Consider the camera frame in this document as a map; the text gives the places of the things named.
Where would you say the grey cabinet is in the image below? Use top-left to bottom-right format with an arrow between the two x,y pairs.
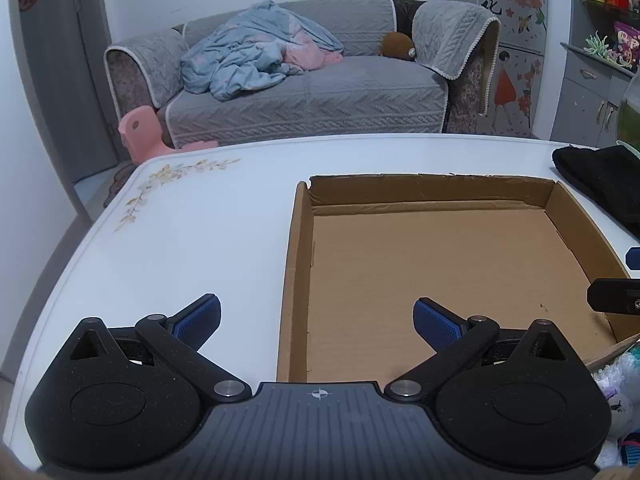
550,42 -> 636,150

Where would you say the refrigerator with flower decals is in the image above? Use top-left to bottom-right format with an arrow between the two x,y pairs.
435,0 -> 551,138

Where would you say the cardboard box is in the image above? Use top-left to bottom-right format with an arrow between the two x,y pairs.
276,174 -> 640,383

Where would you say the green spiky plant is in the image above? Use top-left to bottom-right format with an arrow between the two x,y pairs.
583,32 -> 616,59

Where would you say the pile of cloth bundles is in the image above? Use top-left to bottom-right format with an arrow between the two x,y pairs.
590,342 -> 640,468

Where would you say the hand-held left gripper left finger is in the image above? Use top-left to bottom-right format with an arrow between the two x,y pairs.
67,294 -> 252,403

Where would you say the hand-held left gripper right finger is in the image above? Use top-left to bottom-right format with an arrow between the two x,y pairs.
384,297 -> 568,403

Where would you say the patterned floor mat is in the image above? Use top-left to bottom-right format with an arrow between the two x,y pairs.
102,160 -> 142,209

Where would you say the black cloth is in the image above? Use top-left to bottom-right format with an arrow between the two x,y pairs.
551,144 -> 640,241

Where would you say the pink child chair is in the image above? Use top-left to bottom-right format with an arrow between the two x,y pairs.
118,106 -> 219,165

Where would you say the grey door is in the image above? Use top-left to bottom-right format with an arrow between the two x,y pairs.
9,0 -> 121,223

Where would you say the brown plush toy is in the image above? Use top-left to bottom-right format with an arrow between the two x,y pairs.
378,31 -> 417,62

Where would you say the glass fish bowl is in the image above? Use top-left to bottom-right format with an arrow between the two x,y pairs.
612,72 -> 640,156

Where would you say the blue and pink blanket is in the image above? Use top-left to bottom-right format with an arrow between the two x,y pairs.
180,1 -> 346,102

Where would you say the grey sofa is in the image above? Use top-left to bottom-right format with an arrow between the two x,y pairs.
104,0 -> 502,151

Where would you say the purple snack packet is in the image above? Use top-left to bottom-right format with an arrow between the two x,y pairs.
612,21 -> 640,68

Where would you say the grey knitted armrest cover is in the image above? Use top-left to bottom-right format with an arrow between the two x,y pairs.
104,29 -> 188,111
412,0 -> 501,81

